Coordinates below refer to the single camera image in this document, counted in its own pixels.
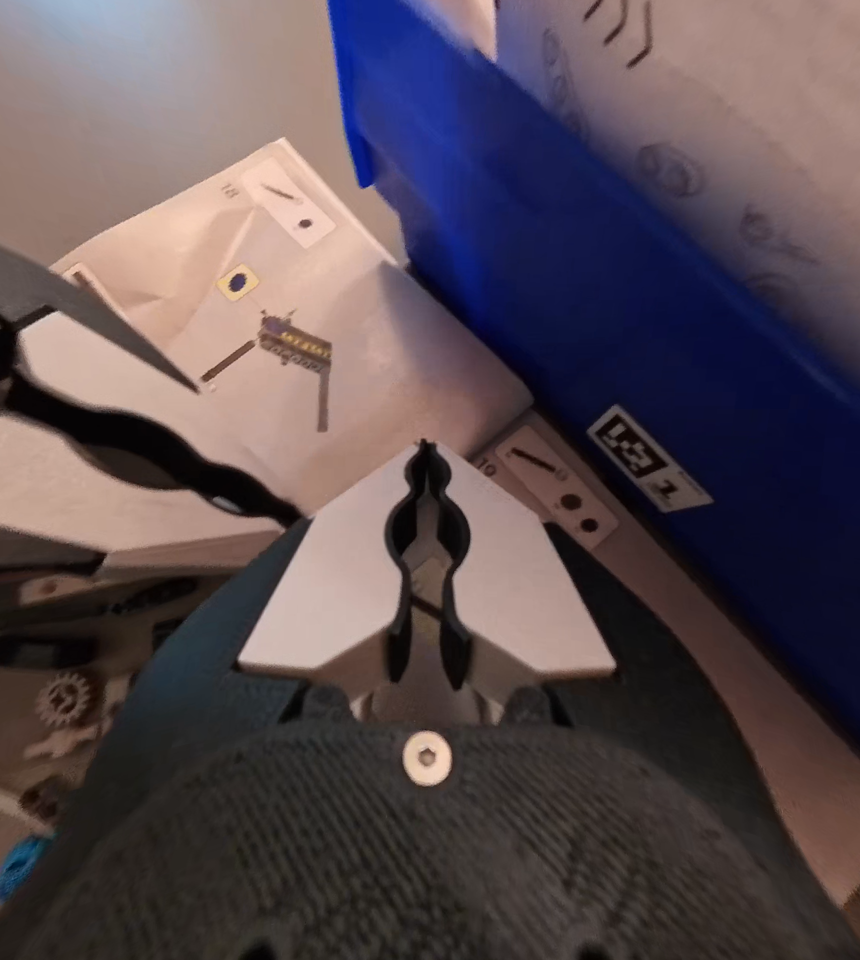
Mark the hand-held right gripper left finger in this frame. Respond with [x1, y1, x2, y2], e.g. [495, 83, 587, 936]
[238, 444, 421, 714]

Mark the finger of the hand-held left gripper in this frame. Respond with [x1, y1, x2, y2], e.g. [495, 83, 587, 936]
[0, 375, 305, 580]
[0, 216, 203, 410]

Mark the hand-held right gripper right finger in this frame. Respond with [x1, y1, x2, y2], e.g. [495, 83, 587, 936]
[428, 444, 617, 714]

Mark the black lego beam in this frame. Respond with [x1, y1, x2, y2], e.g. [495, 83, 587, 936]
[0, 633, 97, 670]

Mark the lego instruction booklet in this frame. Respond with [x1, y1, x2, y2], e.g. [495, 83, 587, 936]
[17, 138, 619, 547]

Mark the grey lego gear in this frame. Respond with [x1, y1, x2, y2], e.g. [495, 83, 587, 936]
[36, 669, 101, 729]

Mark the white lego connector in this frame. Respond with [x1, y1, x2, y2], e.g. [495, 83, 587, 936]
[23, 723, 112, 760]

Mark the blue lego gear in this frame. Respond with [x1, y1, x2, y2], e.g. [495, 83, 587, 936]
[0, 834, 55, 905]

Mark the blue plastic bin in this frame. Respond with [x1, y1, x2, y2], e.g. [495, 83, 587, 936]
[325, 0, 860, 774]

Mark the white printed paper bag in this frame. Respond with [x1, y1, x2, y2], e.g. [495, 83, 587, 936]
[467, 0, 860, 444]

